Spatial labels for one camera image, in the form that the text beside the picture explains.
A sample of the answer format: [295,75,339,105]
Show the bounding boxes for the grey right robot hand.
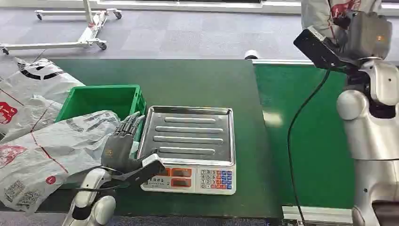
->
[332,11,393,61]

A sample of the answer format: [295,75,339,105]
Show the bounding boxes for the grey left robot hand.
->
[101,111,159,174]

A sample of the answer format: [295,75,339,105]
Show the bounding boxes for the grey parcel bag red print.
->
[301,0,383,41]

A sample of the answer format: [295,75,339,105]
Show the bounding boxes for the large grey parcel bag red line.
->
[0,110,139,215]

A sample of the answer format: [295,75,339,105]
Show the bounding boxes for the green plastic crate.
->
[55,84,147,159]

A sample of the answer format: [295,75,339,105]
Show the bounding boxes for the white scale with steel tray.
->
[137,105,237,196]

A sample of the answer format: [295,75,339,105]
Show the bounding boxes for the grey parcel bag red logo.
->
[0,89,64,145]

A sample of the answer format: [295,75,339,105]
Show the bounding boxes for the grey parcel bag black print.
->
[0,57,86,105]

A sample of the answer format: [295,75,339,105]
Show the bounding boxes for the green belt conveyor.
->
[252,58,357,226]

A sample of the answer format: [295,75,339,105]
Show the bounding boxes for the black cable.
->
[287,69,332,226]

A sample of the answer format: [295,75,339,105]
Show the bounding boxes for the white wheeled trolley frame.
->
[0,0,123,56]

